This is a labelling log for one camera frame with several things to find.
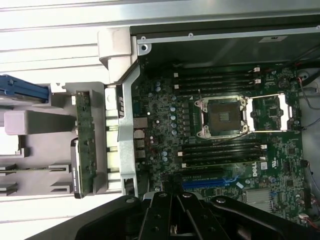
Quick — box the blue expansion slot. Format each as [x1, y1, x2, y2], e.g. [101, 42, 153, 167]
[181, 180, 227, 190]

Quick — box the black expansion slot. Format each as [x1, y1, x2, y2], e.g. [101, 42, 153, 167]
[181, 167, 224, 176]

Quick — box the silver finned heatsink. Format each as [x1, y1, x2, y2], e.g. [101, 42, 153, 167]
[243, 188, 274, 211]

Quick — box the silver rear port block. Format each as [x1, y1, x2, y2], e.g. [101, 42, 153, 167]
[133, 128, 146, 140]

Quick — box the green motherboard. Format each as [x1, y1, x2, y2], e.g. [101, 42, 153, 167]
[131, 63, 313, 222]

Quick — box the silver ethernet port block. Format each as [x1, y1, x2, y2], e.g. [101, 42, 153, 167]
[133, 116, 149, 129]

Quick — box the CPU socket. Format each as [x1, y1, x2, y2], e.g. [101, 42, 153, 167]
[194, 96, 251, 140]

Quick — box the thin metal locking lever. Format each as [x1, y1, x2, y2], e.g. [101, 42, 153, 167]
[197, 88, 207, 114]

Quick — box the metal socket cover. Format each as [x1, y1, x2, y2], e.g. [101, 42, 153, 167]
[246, 93, 295, 132]

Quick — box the black open PC case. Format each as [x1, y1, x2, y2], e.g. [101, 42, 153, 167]
[97, 9, 320, 233]

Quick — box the silver hard disk blue carrier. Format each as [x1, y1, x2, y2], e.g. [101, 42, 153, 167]
[0, 73, 51, 106]

